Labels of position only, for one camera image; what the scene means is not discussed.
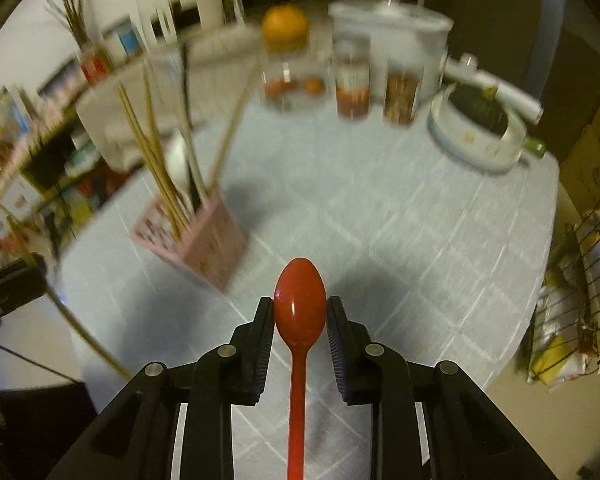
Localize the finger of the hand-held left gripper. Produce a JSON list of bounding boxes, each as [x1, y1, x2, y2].
[[0, 254, 48, 318]]

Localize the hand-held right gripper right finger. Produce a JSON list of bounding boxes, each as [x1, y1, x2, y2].
[[326, 296, 556, 480]]

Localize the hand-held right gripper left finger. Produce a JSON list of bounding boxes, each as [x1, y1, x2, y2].
[[47, 296, 276, 480]]

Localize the red plastic spoon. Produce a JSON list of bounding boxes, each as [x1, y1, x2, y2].
[[273, 257, 327, 480]]

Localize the pink perforated utensil holder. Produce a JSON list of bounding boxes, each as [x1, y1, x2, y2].
[[131, 194, 249, 294]]

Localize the bundle of wooden chopsticks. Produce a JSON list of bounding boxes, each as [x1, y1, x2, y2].
[[115, 81, 185, 240]]

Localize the cluttered shelf unit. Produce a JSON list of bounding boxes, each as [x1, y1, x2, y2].
[[0, 25, 148, 243]]

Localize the white dotted cloth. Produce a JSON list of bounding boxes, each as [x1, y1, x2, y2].
[[75, 57, 196, 172]]

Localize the white spoon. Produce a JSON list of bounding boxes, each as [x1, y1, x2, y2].
[[167, 131, 192, 197]]

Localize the yellow packet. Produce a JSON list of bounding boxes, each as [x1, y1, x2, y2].
[[529, 335, 587, 392]]

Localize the white oval plate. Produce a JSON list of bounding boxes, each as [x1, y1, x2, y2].
[[426, 115, 523, 173]]

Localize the dried reed stems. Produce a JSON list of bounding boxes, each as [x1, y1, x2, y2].
[[39, 0, 117, 86]]

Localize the red-labelled food jar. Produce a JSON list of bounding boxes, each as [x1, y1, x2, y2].
[[332, 40, 372, 121]]

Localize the white ceramic bowl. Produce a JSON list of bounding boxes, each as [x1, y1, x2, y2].
[[427, 81, 548, 171]]

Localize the clear glass jar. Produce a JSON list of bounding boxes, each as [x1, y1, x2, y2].
[[259, 46, 332, 112]]

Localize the white roll-shaped tool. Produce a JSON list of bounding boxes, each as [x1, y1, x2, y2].
[[442, 52, 544, 124]]

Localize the cardboard box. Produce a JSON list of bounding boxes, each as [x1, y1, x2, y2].
[[560, 125, 600, 211]]

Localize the large orange fruit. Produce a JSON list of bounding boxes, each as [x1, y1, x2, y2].
[[261, 4, 311, 54]]

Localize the white chair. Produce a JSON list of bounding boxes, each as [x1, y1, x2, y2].
[[130, 0, 242, 53]]

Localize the white lidded pot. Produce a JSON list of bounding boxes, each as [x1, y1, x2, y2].
[[327, 0, 454, 102]]

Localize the black wire rack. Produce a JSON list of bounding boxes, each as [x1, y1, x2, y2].
[[525, 195, 600, 392]]

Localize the jar of ring snacks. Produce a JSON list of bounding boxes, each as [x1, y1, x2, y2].
[[382, 60, 426, 126]]

